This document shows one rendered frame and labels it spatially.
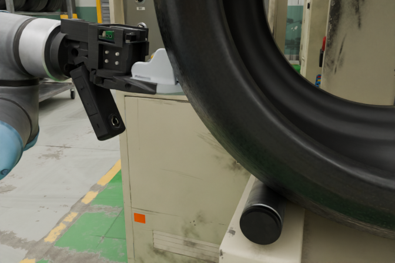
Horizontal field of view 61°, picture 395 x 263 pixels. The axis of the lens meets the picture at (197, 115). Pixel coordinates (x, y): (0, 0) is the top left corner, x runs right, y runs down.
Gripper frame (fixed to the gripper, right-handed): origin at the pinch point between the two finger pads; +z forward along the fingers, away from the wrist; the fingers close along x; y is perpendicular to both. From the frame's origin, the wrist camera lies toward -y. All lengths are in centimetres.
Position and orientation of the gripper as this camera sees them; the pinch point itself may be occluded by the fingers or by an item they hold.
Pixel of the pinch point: (190, 91)
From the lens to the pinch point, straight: 45.1
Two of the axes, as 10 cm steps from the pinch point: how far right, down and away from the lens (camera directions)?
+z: 9.4, 2.1, -2.8
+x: 3.3, -2.6, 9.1
